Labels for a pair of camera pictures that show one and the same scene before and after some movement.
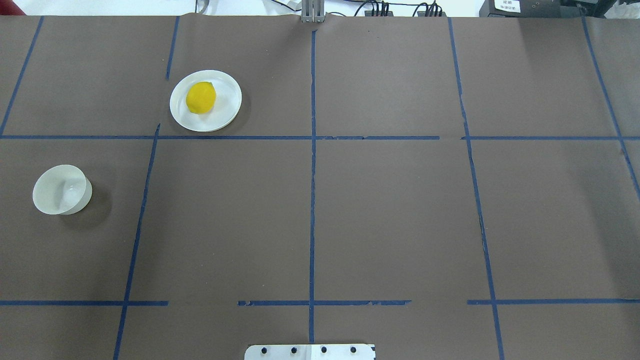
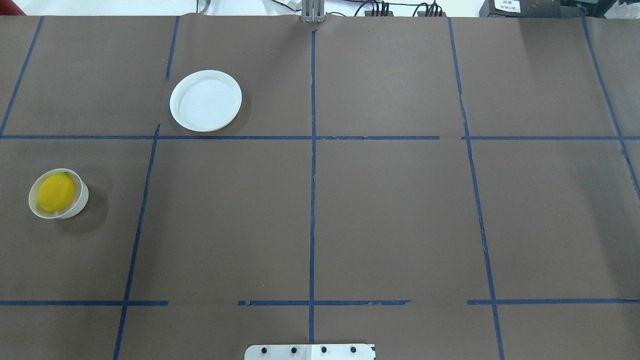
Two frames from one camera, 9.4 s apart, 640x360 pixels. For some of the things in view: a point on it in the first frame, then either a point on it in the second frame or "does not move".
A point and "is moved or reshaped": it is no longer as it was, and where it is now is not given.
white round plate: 206,101 does not move
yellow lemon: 201,97 → 56,192
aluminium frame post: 313,11 does not move
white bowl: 63,190 is moved or reshaped
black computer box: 528,8 does not move
